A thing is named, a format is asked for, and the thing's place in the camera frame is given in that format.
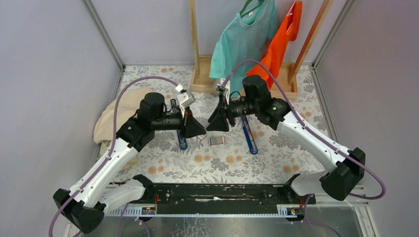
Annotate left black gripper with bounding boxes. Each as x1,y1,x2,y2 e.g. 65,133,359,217
152,104,207,140

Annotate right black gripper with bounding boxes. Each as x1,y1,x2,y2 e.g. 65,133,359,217
207,92,258,132

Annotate staples box tray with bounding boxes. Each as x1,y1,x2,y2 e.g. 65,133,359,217
209,136,225,146

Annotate blue stapler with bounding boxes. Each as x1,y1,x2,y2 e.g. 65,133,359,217
241,116,258,155
170,99,189,151

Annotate red white staples box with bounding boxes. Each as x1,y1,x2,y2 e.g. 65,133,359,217
196,134,207,141

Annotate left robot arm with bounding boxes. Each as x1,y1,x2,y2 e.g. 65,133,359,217
53,90,206,234

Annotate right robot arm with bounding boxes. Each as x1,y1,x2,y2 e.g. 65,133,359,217
207,75,366,203

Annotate floral table mat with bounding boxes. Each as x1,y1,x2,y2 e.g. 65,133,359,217
113,66,323,184

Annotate wooden clothes rack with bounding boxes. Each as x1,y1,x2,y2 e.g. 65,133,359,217
188,0,334,100

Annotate beige cloth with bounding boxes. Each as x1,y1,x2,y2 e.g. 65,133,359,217
93,88,153,156

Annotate orange t-shirt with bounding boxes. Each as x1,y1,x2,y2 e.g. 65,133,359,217
242,0,302,77

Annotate teal t-shirt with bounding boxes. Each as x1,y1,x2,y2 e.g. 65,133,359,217
209,0,260,79

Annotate green hanger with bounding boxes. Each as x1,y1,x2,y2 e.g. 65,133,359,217
239,0,264,17

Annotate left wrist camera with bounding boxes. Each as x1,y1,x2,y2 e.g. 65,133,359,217
175,84,196,108

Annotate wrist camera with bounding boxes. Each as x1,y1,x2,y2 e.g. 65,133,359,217
175,84,196,108
213,78,230,95

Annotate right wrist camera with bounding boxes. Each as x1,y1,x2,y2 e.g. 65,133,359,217
213,78,230,95

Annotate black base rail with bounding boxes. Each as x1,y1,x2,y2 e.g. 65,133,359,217
133,183,316,215

